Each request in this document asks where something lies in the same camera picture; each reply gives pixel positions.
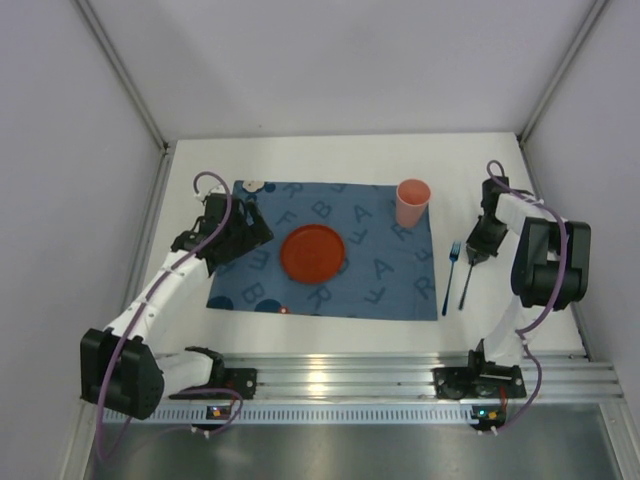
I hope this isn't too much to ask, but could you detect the blue metal fork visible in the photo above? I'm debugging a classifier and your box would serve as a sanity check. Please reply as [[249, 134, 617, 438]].
[[441, 241, 462, 316]]

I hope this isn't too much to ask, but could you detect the blue metal spoon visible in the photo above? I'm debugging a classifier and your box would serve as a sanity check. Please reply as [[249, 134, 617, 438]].
[[458, 255, 476, 311]]

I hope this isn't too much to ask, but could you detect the red plastic plate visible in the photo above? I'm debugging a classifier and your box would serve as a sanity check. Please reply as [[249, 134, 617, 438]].
[[279, 224, 346, 285]]

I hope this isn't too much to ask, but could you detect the pink plastic cup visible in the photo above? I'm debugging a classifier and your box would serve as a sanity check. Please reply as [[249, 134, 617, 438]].
[[396, 179, 431, 228]]

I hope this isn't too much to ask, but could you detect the blue letter-print placemat cloth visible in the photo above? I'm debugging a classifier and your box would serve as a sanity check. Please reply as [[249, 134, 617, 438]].
[[206, 180, 438, 321]]

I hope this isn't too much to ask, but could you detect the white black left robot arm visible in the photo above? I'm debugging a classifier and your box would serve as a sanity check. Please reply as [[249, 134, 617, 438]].
[[80, 193, 274, 420]]

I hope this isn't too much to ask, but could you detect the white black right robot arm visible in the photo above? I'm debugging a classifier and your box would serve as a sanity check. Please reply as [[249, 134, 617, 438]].
[[466, 176, 591, 366]]

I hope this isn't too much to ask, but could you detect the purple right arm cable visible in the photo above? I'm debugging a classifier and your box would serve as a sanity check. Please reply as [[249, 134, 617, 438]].
[[469, 159, 574, 436]]

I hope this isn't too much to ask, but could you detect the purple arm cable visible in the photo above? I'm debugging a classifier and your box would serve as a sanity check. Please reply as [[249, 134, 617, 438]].
[[469, 159, 574, 436], [96, 171, 245, 462]]

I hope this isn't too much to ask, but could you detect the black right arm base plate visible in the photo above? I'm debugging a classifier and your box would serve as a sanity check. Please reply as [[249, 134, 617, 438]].
[[433, 350, 526, 401]]

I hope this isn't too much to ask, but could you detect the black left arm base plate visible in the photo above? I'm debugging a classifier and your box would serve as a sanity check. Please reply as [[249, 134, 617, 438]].
[[170, 367, 258, 400]]

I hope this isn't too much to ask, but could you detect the aluminium rail frame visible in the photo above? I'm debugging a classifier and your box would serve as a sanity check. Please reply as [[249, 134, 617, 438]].
[[79, 144, 624, 404]]

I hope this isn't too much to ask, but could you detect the perforated grey cable duct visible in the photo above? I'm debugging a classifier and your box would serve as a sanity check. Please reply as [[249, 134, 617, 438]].
[[149, 403, 506, 425]]

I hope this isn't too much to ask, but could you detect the left aluminium corner post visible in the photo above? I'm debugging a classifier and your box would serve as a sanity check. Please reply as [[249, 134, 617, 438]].
[[74, 0, 170, 151]]

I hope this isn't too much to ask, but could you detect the aluminium corner post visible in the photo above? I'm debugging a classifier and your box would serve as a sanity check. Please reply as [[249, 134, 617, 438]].
[[517, 0, 612, 144], [74, 0, 170, 151]]

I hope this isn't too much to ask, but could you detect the right aluminium corner post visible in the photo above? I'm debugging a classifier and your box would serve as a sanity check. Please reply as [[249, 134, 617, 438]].
[[517, 0, 612, 144]]

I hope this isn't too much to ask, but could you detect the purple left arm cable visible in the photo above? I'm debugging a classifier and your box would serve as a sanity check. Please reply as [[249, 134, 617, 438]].
[[96, 171, 245, 462]]

